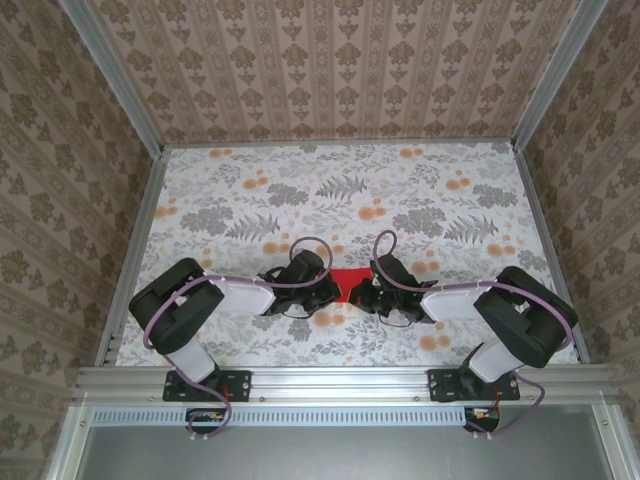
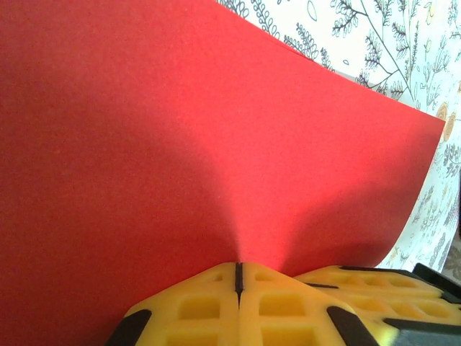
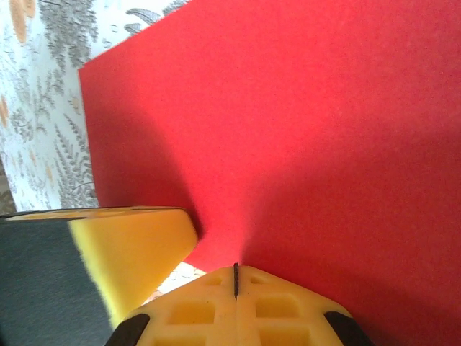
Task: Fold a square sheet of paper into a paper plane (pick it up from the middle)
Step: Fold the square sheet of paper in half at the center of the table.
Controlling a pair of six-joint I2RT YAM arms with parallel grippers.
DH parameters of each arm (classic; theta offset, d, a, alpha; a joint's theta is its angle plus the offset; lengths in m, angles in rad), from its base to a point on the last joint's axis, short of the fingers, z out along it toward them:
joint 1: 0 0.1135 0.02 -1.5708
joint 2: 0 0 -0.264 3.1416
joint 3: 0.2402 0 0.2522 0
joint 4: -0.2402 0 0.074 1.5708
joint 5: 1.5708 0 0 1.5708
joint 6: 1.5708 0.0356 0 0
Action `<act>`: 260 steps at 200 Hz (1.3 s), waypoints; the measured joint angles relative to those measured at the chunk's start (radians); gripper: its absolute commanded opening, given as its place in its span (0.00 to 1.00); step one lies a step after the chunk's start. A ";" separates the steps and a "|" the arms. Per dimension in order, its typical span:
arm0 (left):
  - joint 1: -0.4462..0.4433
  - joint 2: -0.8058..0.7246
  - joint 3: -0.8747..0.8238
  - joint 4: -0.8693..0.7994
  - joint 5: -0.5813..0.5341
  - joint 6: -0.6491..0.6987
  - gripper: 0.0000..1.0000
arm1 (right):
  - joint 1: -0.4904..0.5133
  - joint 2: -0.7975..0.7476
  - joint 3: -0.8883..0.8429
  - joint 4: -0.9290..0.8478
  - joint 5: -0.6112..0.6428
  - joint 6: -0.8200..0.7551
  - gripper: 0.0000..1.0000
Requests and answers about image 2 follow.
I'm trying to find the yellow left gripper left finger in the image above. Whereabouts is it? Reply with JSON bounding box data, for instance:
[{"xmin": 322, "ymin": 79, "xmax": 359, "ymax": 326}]
[{"xmin": 104, "ymin": 262, "xmax": 241, "ymax": 346}]

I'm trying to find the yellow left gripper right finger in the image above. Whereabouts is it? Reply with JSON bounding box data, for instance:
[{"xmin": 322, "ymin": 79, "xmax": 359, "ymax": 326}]
[{"xmin": 239, "ymin": 262, "xmax": 379, "ymax": 346}]

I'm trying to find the red square paper sheet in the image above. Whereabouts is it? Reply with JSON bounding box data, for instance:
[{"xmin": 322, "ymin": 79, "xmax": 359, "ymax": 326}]
[{"xmin": 0, "ymin": 0, "xmax": 447, "ymax": 346}]

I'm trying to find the floral tablecloth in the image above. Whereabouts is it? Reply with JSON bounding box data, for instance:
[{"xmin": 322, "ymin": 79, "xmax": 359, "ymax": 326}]
[{"xmin": 215, "ymin": 0, "xmax": 461, "ymax": 275}]

